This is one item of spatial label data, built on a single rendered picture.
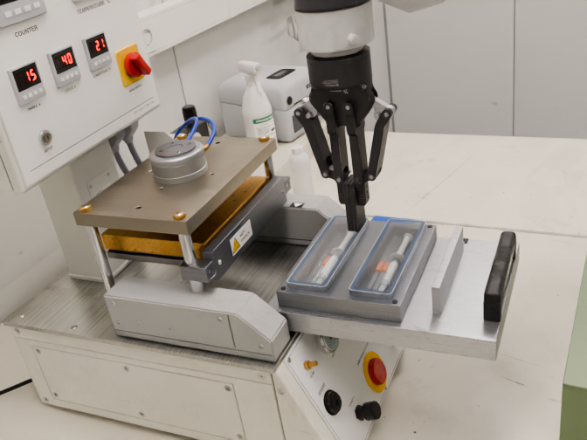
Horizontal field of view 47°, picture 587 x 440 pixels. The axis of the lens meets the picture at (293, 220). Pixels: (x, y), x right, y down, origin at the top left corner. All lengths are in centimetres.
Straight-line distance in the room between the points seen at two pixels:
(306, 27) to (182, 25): 108
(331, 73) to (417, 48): 258
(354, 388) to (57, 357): 45
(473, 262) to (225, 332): 34
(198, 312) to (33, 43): 41
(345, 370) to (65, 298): 45
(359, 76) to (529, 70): 251
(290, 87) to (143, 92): 79
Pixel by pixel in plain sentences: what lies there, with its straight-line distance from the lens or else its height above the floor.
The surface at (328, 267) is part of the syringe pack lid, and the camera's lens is 88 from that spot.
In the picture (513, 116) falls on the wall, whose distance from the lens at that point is 335.
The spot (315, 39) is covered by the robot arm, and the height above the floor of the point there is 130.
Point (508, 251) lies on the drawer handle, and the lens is 88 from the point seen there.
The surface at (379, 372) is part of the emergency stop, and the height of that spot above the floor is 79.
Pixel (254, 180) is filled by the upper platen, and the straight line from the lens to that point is 103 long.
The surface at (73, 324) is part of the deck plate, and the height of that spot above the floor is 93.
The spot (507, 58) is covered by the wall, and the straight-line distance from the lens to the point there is 327.
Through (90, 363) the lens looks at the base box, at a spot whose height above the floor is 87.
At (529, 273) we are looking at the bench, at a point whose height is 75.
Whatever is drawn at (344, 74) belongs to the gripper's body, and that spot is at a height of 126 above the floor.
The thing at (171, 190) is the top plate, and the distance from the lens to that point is 92.
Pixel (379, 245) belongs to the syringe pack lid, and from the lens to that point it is 92.
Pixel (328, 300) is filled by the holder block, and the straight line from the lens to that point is 84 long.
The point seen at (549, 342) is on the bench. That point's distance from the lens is 116.
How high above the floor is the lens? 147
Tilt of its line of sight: 28 degrees down
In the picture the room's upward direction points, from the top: 9 degrees counter-clockwise
